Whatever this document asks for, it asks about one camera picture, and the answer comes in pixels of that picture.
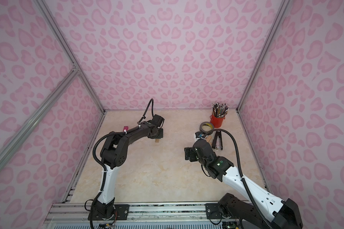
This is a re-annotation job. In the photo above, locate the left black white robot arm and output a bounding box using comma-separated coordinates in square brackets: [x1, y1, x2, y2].
[88, 115, 164, 221]

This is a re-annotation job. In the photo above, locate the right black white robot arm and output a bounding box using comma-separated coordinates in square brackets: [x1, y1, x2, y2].
[184, 139, 303, 229]

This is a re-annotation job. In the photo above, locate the black stapler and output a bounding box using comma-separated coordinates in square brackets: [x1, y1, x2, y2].
[212, 131, 223, 150]

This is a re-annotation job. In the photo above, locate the red pencil cup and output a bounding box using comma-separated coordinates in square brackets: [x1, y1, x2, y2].
[210, 114, 225, 128]

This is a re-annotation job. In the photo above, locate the bundle of coloured pencils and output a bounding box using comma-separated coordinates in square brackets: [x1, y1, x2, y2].
[212, 103, 229, 118]

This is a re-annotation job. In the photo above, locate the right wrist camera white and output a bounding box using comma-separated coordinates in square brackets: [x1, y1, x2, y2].
[195, 131, 205, 141]

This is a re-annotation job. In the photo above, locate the grey duct tape roll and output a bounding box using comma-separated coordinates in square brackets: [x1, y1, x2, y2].
[199, 122, 215, 134]

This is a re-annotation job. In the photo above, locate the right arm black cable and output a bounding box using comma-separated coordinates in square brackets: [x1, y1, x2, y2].
[202, 128, 273, 229]

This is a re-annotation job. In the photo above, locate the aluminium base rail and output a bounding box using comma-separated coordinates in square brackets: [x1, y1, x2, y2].
[42, 201, 256, 229]

